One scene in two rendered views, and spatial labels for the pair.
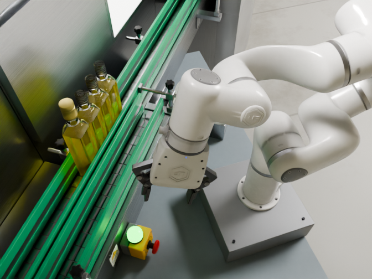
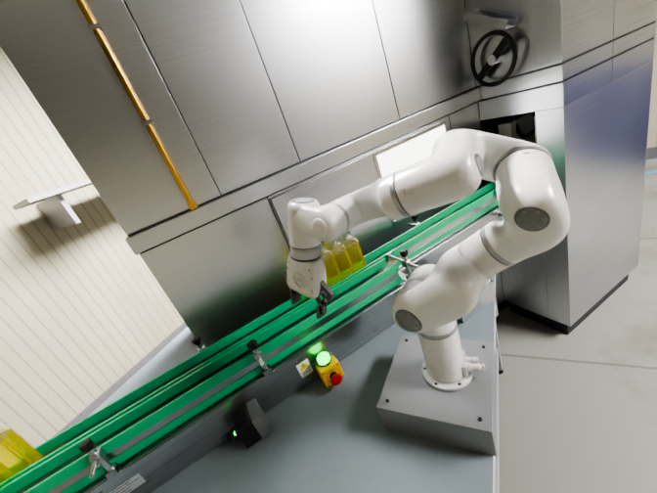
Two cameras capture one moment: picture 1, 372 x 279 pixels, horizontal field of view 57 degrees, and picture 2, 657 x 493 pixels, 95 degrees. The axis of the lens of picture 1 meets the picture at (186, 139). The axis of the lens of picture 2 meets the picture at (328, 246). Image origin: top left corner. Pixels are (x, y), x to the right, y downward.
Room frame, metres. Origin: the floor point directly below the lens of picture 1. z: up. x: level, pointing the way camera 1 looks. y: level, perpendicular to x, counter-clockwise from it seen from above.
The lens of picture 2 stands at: (0.03, -0.57, 1.52)
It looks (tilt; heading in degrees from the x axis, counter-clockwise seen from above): 22 degrees down; 53
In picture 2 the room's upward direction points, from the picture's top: 21 degrees counter-clockwise
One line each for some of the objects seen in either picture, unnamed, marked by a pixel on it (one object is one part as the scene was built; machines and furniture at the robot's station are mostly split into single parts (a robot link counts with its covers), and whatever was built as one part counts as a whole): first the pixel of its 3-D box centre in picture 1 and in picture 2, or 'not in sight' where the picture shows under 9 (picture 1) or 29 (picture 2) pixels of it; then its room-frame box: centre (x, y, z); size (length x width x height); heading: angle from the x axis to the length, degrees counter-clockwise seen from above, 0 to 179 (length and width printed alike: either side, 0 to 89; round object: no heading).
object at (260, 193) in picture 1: (267, 176); (448, 349); (0.52, -0.23, 0.91); 0.16 x 0.13 x 0.15; 118
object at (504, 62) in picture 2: not in sight; (495, 59); (1.63, -0.03, 1.49); 0.21 x 0.05 x 0.21; 73
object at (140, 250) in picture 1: (138, 241); (328, 370); (0.38, 0.14, 0.79); 0.07 x 0.07 x 0.07; 73
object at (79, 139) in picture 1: (83, 147); not in sight; (0.56, 0.28, 0.99); 0.06 x 0.06 x 0.21; 73
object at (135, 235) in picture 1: (134, 233); (323, 358); (0.38, 0.14, 0.84); 0.04 x 0.04 x 0.03
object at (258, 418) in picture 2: not in sight; (250, 423); (0.11, 0.22, 0.79); 0.08 x 0.08 x 0.08; 73
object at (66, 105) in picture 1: (68, 109); not in sight; (0.56, 0.28, 1.14); 0.04 x 0.04 x 0.04
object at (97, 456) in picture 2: not in sight; (98, 466); (-0.22, 0.34, 0.94); 0.07 x 0.04 x 0.13; 73
